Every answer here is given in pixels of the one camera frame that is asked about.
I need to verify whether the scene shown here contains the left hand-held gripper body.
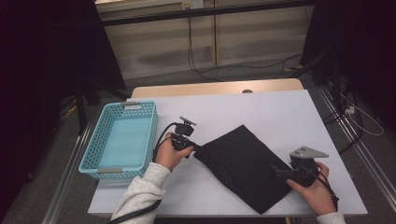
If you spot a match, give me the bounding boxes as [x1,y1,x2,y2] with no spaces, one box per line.
[170,116,198,159]

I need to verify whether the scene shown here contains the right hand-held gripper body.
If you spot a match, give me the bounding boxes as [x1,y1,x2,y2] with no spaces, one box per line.
[289,146,330,189]

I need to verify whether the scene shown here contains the black pants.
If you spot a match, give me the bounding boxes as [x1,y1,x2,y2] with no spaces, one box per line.
[192,124,293,216]

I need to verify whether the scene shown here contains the light blue plastic basket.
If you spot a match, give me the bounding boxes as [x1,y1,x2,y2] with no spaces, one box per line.
[78,100,159,180]

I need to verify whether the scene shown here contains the person's left hand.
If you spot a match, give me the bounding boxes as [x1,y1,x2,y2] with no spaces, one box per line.
[154,132,195,172]

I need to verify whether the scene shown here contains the person's right hand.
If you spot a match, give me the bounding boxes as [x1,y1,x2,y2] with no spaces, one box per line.
[286,161,339,217]

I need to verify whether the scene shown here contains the wooden table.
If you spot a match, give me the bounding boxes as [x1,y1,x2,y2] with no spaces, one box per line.
[130,77,304,99]

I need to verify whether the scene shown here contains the black metal stand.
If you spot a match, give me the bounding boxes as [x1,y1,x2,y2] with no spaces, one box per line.
[292,49,344,110]

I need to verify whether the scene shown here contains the beige wooden cabinet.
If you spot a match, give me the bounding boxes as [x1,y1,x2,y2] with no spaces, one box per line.
[94,0,314,80]

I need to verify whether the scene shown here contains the black tripod stand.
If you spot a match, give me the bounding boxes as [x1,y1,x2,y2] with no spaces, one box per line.
[73,77,132,136]

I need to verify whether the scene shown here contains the black horizontal bar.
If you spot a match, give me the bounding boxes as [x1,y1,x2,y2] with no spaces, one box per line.
[101,0,316,27]

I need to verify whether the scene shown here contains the black curtain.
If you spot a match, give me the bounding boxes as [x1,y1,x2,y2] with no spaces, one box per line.
[0,0,127,213]
[300,0,396,132]

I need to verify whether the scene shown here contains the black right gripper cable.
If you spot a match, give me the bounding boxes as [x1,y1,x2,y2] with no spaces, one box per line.
[306,171,339,210]

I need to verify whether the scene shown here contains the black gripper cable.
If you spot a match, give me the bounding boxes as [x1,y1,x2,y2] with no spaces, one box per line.
[106,121,179,224]
[306,171,339,210]

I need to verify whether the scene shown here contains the black cable bundle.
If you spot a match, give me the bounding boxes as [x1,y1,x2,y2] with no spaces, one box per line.
[321,90,363,156]

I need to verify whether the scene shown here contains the aluminium floor rail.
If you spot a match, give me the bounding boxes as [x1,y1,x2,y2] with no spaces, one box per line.
[41,120,94,224]
[317,85,396,203]

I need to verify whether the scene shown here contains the white floor cable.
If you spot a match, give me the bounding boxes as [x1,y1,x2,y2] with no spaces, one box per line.
[340,92,385,137]

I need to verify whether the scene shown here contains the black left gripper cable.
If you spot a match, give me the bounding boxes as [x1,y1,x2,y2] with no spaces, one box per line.
[106,121,179,224]

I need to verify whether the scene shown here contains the black hanging cable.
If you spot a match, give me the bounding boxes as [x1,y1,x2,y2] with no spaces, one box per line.
[186,15,223,83]

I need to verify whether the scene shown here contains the black floor cable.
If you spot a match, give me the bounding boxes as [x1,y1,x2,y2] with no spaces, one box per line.
[195,53,303,76]

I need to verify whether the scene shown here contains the white wall socket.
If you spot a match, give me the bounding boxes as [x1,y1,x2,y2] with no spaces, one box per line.
[181,0,205,9]

